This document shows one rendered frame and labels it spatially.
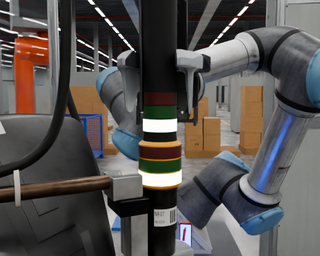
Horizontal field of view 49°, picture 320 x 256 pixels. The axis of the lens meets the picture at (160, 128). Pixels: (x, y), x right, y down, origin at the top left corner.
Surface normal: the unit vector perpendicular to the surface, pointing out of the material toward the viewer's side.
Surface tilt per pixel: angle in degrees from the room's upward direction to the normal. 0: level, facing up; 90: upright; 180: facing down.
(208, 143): 90
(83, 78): 90
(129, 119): 63
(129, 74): 94
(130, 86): 94
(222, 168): 55
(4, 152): 42
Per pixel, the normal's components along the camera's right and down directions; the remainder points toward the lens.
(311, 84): -0.87, 0.15
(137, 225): 0.44, 0.09
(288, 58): -0.81, -0.08
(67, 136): 0.40, -0.76
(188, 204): -0.02, -0.35
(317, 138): -0.15, 0.11
